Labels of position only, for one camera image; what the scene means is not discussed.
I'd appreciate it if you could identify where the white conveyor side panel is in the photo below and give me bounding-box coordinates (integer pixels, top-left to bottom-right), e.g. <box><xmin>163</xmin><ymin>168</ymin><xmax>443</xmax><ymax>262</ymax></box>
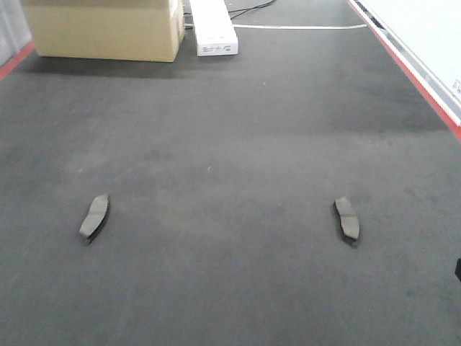
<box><xmin>361</xmin><ymin>1</ymin><xmax>460</xmax><ymax>126</ymax></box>

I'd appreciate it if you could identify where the grey brake pad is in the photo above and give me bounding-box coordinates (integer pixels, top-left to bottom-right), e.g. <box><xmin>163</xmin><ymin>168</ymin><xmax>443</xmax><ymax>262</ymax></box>
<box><xmin>334</xmin><ymin>197</ymin><xmax>360</xmax><ymax>248</ymax></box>
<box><xmin>79</xmin><ymin>194</ymin><xmax>110</xmax><ymax>244</ymax></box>

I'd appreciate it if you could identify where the black cable behind boxes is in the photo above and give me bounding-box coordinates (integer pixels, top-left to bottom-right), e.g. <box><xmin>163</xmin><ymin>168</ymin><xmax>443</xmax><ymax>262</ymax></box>
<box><xmin>227</xmin><ymin>0</ymin><xmax>277</xmax><ymax>21</ymax></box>

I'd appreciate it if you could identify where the long white carton box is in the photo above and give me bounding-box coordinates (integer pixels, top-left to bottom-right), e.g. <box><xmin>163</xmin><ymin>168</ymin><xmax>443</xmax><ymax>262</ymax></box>
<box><xmin>190</xmin><ymin>0</ymin><xmax>238</xmax><ymax>57</ymax></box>

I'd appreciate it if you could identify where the large brown cardboard box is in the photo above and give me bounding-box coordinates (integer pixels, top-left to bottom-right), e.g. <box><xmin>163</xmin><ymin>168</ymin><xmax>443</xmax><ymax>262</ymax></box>
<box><xmin>21</xmin><ymin>1</ymin><xmax>184</xmax><ymax>63</ymax></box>

